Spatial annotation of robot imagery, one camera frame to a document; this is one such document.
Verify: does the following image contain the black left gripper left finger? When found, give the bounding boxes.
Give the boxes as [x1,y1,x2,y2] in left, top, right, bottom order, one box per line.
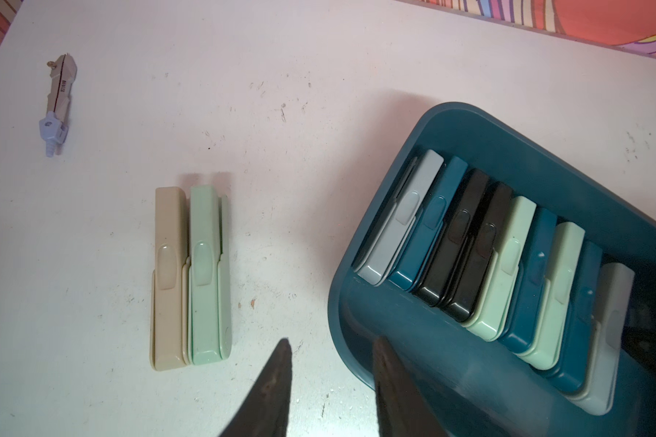
[220,338,293,437]

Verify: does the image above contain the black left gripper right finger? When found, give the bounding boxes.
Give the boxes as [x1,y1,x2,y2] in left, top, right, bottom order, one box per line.
[373,336,448,436]

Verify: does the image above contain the teal plastic storage box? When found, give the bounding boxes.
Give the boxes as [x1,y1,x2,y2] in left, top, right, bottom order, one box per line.
[328,102,656,436]

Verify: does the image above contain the light green pliers group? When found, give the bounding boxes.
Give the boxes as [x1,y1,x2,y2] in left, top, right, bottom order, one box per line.
[188,185,233,365]

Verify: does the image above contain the black pruning pliers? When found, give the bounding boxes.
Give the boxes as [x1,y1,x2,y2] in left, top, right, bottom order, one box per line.
[438,182,513,323]
[413,169,489,307]

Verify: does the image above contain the grey pruning pliers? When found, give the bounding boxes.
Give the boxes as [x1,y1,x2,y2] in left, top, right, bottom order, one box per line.
[355,150,444,286]

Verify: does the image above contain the teal pliers group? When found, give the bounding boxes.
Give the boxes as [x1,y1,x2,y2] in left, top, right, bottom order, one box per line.
[538,240,602,393]

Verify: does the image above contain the teal pruning pliers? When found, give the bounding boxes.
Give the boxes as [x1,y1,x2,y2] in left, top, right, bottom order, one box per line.
[388,157,468,291]

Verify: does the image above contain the grey pliers group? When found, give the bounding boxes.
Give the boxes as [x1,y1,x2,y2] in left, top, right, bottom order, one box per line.
[567,262,635,416]

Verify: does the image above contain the beige pruning pliers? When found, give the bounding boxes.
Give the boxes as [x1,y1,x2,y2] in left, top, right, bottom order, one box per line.
[149,187,190,371]

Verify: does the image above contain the small purple clip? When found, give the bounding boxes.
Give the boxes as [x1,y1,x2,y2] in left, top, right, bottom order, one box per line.
[39,53,78,158]

